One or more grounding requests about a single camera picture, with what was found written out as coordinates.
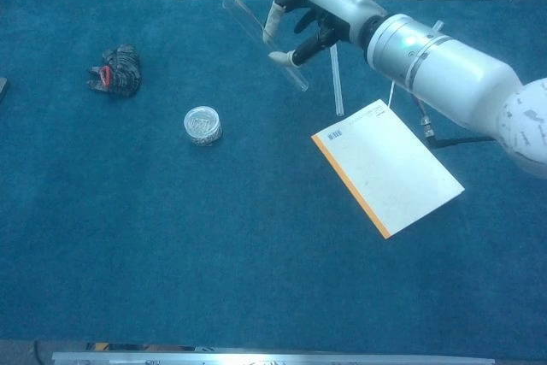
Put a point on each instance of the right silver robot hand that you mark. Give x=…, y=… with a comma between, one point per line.
x=337, y=1

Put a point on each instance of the transparent glass test tube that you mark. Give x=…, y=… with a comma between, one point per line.
x=295, y=78

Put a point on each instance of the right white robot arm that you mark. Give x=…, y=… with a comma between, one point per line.
x=461, y=74

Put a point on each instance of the long clear plastic tube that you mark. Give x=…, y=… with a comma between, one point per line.
x=337, y=91

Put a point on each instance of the black grey knit glove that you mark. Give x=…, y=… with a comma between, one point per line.
x=121, y=72

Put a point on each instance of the dark flat object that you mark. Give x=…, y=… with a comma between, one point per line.
x=3, y=89

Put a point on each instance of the small clear plastic jar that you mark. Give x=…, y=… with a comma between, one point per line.
x=203, y=125

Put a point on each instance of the white notebook yellow spine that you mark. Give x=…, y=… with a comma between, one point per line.
x=393, y=177

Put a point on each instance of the aluminium frame rail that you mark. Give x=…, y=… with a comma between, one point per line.
x=273, y=358

